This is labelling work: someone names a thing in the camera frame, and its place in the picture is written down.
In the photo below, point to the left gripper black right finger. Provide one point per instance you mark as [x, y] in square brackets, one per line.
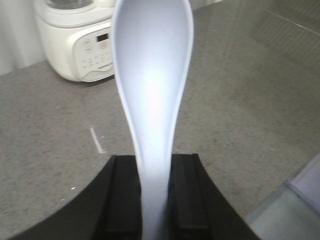
[197, 210]

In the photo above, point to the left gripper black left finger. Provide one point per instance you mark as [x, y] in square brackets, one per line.
[109, 208]

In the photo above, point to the light blue plastic spoon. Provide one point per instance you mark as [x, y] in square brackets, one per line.
[152, 43]

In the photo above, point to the white blender with clear jar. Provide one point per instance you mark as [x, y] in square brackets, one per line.
[75, 35]

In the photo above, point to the grey pleated curtain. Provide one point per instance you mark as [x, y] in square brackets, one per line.
[20, 43]

